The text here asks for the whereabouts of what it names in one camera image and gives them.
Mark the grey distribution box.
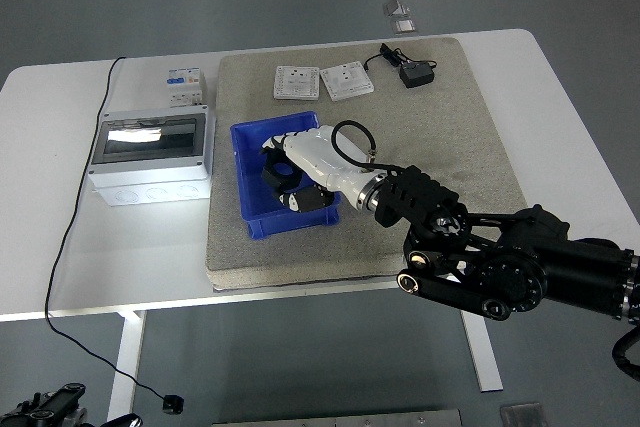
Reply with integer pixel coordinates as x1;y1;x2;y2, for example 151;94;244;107
85;107;217;208

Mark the grey-brown mat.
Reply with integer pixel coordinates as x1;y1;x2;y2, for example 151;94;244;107
204;36;527;293

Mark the black adapter cord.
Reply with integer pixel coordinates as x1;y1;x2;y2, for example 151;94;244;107
363;42;409;73

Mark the white square socket panel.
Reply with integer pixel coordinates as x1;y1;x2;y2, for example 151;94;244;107
271;65;321;101

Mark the white circuit breaker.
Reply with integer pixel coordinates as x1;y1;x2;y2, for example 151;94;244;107
162;68;209;109

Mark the large black hex nut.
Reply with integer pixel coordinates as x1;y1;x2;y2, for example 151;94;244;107
260;149;304;194

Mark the white table leg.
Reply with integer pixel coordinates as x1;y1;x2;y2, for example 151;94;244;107
458;310;504;393
105;310;147;423

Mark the black power adapter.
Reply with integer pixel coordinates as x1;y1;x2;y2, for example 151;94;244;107
398;61;436;90

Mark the black cable with plug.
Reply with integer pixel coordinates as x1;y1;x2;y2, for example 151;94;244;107
43;55;185;417

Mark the grey floor plate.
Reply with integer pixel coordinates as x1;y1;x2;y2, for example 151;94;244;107
499;402;546;427

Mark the white square switch panel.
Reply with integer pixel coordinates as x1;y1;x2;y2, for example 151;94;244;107
319;60;376;103

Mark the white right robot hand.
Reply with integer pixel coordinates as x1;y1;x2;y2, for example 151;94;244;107
258;125;384;214

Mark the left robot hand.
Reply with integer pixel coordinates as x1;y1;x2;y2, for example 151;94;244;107
102;412;141;427

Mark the blue plastic box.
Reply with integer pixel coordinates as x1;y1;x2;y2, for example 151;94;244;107
228;110;343;241

